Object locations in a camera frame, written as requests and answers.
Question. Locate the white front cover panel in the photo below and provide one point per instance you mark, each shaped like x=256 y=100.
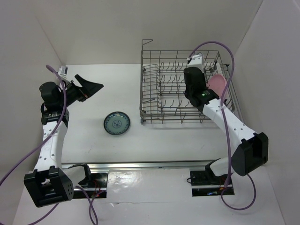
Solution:
x=148 y=186

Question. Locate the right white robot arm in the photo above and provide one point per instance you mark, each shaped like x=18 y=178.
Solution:
x=247 y=149

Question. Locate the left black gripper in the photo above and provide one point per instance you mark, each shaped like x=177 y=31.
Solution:
x=89 y=88

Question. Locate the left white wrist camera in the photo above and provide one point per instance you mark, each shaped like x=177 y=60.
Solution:
x=63 y=71

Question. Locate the grey wire dish rack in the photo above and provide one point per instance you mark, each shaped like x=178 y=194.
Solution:
x=162 y=84

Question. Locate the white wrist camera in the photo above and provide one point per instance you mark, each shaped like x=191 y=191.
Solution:
x=196 y=61
x=63 y=71

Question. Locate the metal base rail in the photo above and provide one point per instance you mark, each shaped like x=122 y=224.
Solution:
x=190 y=164

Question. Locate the pink plate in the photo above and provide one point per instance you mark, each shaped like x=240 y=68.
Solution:
x=217 y=83

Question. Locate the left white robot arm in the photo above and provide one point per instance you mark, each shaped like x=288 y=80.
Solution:
x=48 y=183

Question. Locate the teal blue floral plate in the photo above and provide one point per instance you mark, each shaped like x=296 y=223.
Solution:
x=117 y=123

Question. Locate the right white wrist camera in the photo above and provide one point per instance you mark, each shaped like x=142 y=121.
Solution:
x=196 y=61

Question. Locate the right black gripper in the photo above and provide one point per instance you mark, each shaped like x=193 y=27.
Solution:
x=204 y=79

